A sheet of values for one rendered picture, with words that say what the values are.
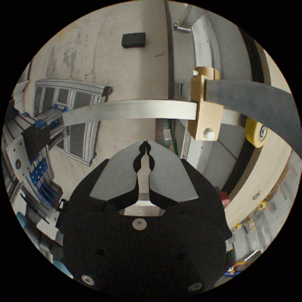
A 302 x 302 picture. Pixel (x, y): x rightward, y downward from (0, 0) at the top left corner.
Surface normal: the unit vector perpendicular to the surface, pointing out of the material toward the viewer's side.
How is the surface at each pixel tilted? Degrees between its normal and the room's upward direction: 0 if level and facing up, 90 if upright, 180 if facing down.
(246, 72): 90
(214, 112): 0
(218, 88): 90
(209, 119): 0
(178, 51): 0
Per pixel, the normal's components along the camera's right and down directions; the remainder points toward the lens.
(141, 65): 0.01, 0.51
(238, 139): -1.00, 0.00
